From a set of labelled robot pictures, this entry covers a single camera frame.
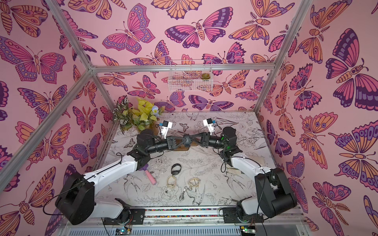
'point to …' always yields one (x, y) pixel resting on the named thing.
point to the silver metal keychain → (181, 197)
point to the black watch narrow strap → (175, 172)
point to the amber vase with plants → (142, 115)
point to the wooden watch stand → (183, 147)
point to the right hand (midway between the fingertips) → (191, 138)
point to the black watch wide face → (188, 142)
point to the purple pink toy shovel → (152, 179)
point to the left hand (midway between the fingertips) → (187, 140)
